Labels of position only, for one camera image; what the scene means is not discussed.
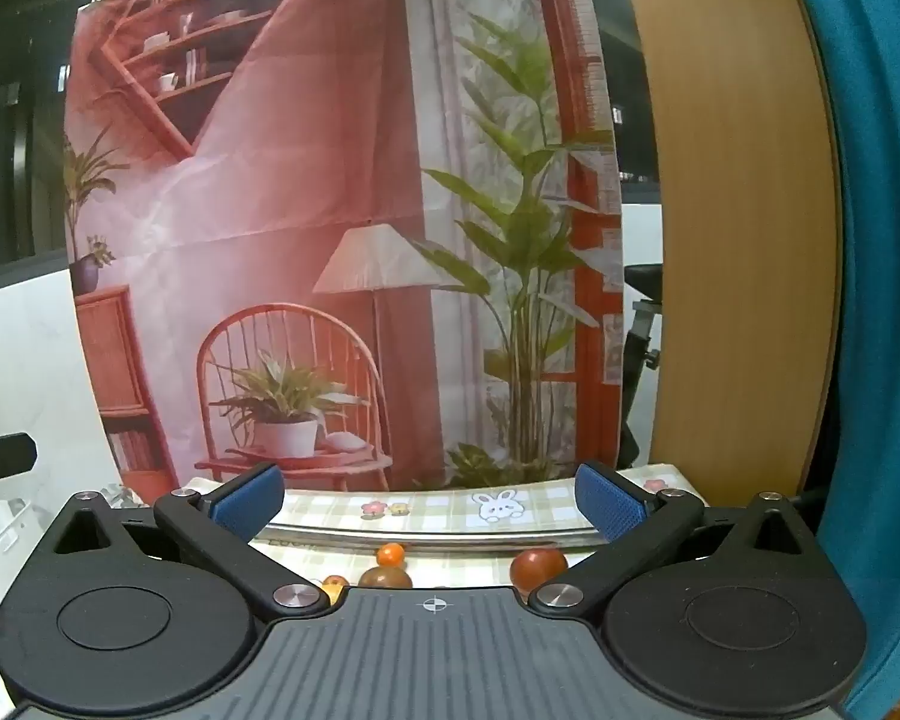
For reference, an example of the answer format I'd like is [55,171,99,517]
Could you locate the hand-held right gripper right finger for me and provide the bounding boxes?
[529,463,811,620]

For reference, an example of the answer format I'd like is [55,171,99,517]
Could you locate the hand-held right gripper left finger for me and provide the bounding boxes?
[49,463,331,620]

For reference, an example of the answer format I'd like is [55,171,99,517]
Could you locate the red apple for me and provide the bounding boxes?
[511,549,569,593]

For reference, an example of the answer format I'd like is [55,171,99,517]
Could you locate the brown round fruit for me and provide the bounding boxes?
[358,565,413,590]

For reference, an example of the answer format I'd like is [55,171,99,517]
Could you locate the white plastic rack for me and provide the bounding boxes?
[0,499,31,601]

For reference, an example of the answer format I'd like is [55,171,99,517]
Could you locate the black exercise bike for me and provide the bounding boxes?
[619,264,665,466]

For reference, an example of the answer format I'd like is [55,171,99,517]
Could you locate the long metal pole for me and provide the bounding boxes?
[266,521,601,550]

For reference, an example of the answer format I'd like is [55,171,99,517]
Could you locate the checked bunny tablecloth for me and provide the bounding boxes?
[120,463,713,593]

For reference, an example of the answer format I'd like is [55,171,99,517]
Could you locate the wooden panel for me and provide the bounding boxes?
[615,0,845,500]

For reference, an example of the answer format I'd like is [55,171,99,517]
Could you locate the dark window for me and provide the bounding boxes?
[0,0,95,275]

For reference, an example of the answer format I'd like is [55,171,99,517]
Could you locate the printed room backdrop cloth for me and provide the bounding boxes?
[64,0,622,492]

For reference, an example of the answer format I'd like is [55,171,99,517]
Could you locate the teal cloth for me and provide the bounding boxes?
[776,0,900,720]

